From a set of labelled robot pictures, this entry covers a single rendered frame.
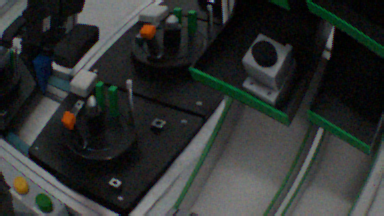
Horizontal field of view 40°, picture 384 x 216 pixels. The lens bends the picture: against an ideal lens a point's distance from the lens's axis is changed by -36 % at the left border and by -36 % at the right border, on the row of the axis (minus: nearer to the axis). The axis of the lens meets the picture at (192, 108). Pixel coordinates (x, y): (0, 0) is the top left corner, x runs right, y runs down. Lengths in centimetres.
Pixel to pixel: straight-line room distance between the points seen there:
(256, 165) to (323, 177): 12
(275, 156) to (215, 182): 9
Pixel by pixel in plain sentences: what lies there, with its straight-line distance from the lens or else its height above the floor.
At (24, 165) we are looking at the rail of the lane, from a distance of 110.
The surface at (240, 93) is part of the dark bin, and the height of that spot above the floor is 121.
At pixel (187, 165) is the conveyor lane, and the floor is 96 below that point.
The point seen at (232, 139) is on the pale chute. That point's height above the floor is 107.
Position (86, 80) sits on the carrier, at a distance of 120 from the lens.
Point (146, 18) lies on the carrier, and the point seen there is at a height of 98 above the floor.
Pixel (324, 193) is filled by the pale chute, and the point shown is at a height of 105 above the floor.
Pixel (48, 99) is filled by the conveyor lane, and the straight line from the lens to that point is 130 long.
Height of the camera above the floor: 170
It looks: 39 degrees down
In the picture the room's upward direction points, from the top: straight up
